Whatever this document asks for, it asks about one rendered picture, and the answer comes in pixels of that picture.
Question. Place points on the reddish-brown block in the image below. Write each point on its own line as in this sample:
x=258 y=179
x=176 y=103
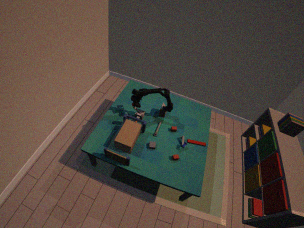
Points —
x=175 y=157
x=173 y=128

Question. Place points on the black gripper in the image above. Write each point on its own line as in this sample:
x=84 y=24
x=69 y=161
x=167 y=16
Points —
x=136 y=103

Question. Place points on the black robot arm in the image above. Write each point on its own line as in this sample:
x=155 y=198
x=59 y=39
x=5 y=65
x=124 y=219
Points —
x=144 y=91

